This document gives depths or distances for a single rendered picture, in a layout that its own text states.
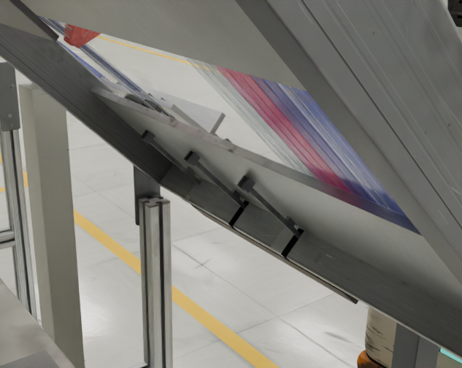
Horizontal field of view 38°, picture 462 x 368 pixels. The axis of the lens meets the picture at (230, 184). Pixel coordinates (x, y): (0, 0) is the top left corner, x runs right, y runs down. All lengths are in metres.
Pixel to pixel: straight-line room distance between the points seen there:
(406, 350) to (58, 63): 0.77
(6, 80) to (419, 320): 1.23
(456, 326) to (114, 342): 1.32
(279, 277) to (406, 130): 1.93
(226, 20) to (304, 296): 1.77
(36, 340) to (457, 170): 0.58
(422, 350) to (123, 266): 1.27
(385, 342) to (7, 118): 1.04
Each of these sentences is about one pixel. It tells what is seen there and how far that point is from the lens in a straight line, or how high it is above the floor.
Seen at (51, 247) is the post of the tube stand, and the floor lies 0.51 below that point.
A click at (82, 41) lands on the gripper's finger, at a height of 0.93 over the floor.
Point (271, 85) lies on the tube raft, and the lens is 0.45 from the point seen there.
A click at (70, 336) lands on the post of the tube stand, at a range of 1.37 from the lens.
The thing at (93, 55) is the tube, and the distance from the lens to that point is 0.85.
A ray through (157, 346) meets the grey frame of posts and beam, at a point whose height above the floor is 0.37.
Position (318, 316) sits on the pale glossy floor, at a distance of 2.01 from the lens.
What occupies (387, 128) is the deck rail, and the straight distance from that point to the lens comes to 0.27.
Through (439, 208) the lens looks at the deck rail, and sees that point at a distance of 0.32.
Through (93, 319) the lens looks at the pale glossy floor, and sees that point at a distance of 2.00.
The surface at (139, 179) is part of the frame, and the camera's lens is 1.10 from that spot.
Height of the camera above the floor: 1.06
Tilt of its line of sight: 21 degrees down
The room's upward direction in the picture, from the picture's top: 1 degrees clockwise
